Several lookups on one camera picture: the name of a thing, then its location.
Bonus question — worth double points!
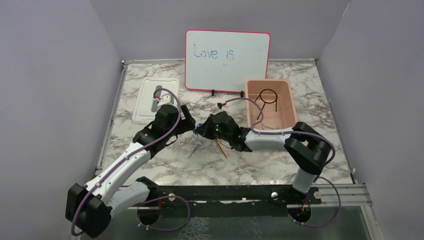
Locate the glass stirring rod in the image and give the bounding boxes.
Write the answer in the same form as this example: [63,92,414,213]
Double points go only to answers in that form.
[254,122,281,130]

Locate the black wire ring stand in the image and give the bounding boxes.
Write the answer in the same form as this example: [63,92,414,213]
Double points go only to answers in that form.
[254,88,278,120]

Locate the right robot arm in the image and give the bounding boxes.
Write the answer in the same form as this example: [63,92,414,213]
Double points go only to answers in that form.
[195,111,336,204]

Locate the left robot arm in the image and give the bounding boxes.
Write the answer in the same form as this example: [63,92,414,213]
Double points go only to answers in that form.
[65,104,196,238]

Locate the metal tweezers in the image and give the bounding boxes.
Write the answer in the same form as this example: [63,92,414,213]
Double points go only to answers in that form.
[188,143,203,158]

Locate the white plastic bin lid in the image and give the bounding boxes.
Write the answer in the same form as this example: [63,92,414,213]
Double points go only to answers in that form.
[131,77,181,125]

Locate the pink plastic bin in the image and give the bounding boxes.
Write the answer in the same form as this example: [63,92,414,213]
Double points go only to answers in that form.
[245,79,298,129]

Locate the pink-framed whiteboard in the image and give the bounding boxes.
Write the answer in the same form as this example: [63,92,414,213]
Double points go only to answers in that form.
[184,29,271,93]

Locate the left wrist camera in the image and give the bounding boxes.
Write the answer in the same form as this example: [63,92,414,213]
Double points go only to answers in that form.
[153,93,174,109]

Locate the black base frame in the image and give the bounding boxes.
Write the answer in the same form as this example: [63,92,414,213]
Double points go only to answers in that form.
[133,185,322,219]

